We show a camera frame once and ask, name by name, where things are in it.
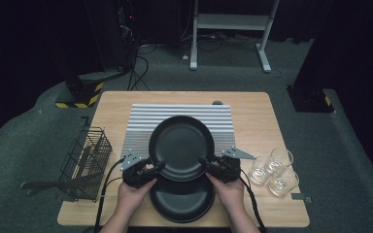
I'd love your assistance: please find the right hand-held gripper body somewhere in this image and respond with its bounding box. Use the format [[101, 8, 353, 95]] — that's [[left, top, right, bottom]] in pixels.
[[211, 147, 256, 183]]

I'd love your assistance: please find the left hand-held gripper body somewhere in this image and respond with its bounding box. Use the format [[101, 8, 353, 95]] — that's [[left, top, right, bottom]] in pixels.
[[119, 149, 158, 189]]

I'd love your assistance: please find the black plate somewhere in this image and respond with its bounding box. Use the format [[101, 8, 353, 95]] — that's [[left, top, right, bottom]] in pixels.
[[148, 115, 216, 183], [150, 193, 216, 224], [149, 174, 216, 224]]

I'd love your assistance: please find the black wire cutlery basket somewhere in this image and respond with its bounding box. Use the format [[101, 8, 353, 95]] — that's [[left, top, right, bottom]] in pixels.
[[57, 116, 114, 204]]

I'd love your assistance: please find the person's left hand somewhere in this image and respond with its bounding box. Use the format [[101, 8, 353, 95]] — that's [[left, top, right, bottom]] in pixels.
[[117, 164, 158, 216]]

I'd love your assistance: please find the person's right hand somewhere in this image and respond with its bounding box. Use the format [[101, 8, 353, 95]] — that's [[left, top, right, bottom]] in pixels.
[[206, 173, 246, 216]]

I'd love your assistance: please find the grey striped woven placemat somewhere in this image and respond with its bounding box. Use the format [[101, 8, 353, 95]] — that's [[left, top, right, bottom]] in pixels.
[[119, 103, 239, 166]]

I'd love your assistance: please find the grey tape piece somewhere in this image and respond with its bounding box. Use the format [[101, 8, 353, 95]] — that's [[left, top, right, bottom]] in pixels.
[[290, 192, 313, 204]]

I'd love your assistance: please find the grey forked metal bar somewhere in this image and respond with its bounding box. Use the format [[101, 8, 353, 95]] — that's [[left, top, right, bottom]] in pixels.
[[19, 173, 93, 197]]

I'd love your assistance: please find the black yellow striped base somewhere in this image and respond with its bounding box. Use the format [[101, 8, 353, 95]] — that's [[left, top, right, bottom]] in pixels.
[[54, 72, 106, 110]]

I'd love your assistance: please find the black base with yellow stripe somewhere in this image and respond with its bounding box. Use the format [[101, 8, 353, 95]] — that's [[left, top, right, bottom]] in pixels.
[[286, 84, 335, 114]]

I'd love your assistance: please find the white metal stand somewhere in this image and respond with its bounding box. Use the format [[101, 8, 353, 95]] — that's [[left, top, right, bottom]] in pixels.
[[188, 0, 281, 74]]

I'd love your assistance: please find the dark equipment with red light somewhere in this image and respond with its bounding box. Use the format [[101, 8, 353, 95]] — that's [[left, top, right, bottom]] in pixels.
[[118, 0, 139, 50]]

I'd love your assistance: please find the left hand-held gripper cable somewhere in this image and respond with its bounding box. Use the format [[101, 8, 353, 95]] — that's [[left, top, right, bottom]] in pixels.
[[93, 156, 125, 233]]

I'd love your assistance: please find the hand-held gripper cable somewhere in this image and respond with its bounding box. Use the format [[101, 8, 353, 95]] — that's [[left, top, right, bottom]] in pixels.
[[93, 156, 125, 233], [238, 176, 269, 233]]

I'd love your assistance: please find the right hand-held gripper cable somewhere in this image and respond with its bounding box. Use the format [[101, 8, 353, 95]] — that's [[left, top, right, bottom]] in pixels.
[[238, 176, 269, 233]]

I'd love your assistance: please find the black floor cable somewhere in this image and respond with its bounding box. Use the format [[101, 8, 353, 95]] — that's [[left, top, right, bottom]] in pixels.
[[127, 54, 151, 92]]

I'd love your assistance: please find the black cable bundle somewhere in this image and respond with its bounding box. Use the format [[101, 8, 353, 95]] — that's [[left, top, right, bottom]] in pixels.
[[181, 32, 260, 52]]

